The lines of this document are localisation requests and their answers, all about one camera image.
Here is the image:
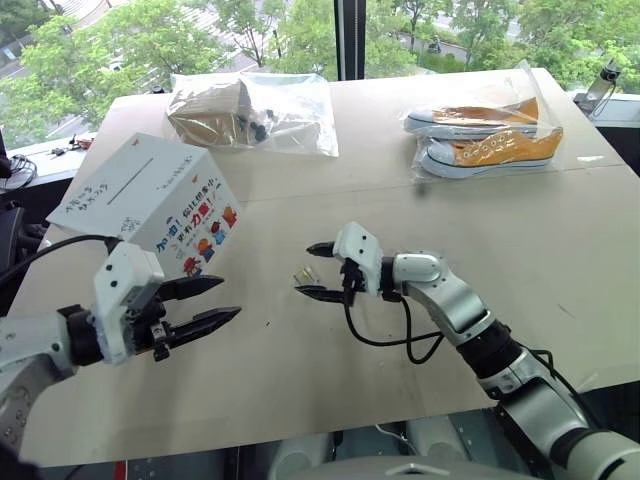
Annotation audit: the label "orange canvas sneaker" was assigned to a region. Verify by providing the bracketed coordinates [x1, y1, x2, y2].
[403, 97, 543, 136]
[420, 126, 564, 178]

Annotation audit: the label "tangled black cables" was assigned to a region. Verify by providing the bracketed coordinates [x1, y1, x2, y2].
[0, 152, 39, 194]

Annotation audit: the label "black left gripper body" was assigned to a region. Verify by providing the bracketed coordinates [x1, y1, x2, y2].
[124, 284, 175, 364]

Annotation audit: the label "grey robot torso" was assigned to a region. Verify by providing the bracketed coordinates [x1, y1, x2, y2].
[298, 453, 557, 480]

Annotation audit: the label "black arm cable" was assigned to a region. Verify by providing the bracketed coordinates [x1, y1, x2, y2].
[343, 289, 609, 432]
[0, 234, 124, 289]

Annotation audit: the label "white slotted donation box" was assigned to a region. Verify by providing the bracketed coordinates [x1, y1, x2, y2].
[45, 131, 243, 282]

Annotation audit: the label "black window frame post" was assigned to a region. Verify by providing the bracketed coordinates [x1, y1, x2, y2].
[333, 0, 368, 82]

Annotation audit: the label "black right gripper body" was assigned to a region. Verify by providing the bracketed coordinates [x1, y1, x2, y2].
[339, 256, 366, 307]

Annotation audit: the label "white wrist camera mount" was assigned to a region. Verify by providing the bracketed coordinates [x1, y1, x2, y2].
[332, 221, 384, 293]
[92, 241, 166, 365]

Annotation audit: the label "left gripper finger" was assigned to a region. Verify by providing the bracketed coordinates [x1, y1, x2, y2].
[167, 306, 244, 351]
[159, 274, 226, 303]

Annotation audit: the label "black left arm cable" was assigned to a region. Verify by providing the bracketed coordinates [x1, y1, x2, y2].
[0, 234, 124, 289]

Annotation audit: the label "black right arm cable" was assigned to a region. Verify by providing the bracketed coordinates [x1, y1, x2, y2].
[343, 289, 609, 432]

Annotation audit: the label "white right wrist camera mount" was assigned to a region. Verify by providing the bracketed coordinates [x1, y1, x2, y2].
[332, 221, 384, 293]

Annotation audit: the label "brown cardboard box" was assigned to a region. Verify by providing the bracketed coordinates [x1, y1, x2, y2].
[167, 81, 252, 147]

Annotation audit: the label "small red black tools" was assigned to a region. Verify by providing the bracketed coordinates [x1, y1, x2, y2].
[47, 133, 97, 157]

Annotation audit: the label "clear bag with cardboard box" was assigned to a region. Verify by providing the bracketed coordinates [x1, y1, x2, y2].
[166, 71, 341, 159]

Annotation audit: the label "small black parts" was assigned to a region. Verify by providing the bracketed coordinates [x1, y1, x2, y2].
[238, 106, 279, 143]

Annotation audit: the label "grey webcam on stand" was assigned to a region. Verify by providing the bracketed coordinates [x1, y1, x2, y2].
[586, 56, 624, 119]

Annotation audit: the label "black office chair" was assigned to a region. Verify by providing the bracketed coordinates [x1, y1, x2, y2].
[0, 201, 49, 282]

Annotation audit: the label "clear bag with sneakers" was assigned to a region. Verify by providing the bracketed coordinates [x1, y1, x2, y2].
[398, 59, 567, 184]

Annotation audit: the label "grey rounded robot body shape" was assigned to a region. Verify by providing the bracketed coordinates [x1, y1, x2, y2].
[403, 414, 507, 467]
[266, 431, 335, 480]

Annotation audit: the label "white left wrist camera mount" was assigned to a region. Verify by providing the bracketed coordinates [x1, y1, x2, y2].
[92, 241, 166, 365]

